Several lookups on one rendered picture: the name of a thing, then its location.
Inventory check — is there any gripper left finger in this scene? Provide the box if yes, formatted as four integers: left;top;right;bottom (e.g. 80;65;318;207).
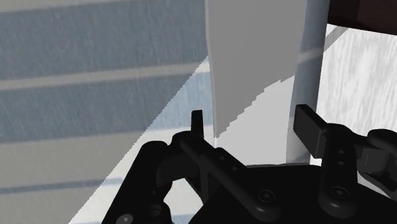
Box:
101;109;281;224

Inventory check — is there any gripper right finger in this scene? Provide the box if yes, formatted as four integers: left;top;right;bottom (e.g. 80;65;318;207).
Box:
293;104;397;220

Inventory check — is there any dark brown wooden furniture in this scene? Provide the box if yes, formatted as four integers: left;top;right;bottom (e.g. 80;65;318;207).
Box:
327;0;397;36

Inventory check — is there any white furniture panel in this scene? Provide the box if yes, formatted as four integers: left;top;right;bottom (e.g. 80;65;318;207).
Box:
204;0;331;166

